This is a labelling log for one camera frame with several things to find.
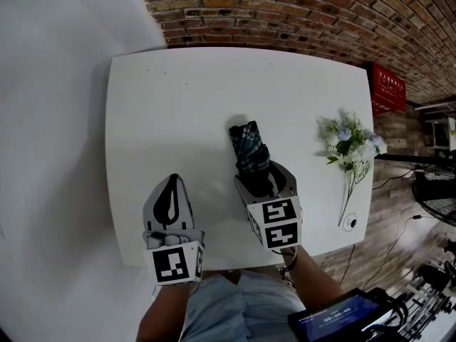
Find black cable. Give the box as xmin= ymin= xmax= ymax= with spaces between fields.
xmin=338 ymin=243 xmax=357 ymax=286

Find artificial flower bouquet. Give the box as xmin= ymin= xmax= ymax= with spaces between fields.
xmin=314 ymin=108 xmax=388 ymax=227

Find white shelf unit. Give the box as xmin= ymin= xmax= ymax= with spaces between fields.
xmin=414 ymin=100 xmax=456 ymax=151

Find round white cable grommet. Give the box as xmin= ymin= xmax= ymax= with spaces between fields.
xmin=341 ymin=211 xmax=360 ymax=232

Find person's light blue shorts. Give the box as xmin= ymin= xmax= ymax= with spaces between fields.
xmin=183 ymin=268 xmax=308 ymax=342

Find black and white machine frame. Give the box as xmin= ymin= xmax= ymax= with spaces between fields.
xmin=390 ymin=239 xmax=456 ymax=342

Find person's right forearm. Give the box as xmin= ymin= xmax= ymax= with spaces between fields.
xmin=281 ymin=244 xmax=345 ymax=315

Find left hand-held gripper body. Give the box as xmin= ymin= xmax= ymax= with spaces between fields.
xmin=142 ymin=222 xmax=206 ymax=286

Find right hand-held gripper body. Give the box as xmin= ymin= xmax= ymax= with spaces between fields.
xmin=246 ymin=186 xmax=304 ymax=252

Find black wire fan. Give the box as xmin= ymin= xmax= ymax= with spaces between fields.
xmin=410 ymin=167 xmax=456 ymax=228

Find dark plaid umbrella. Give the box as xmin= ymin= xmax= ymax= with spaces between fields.
xmin=227 ymin=119 xmax=276 ymax=200

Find red box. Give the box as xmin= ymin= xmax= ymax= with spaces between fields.
xmin=371 ymin=62 xmax=408 ymax=116

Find black tablet with timer screen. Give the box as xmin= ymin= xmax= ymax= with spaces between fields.
xmin=286 ymin=288 xmax=391 ymax=342

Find black wrist strap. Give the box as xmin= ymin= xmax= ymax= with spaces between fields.
xmin=276 ymin=246 xmax=299 ymax=287

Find person's left forearm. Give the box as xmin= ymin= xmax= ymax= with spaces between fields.
xmin=136 ymin=280 xmax=197 ymax=342

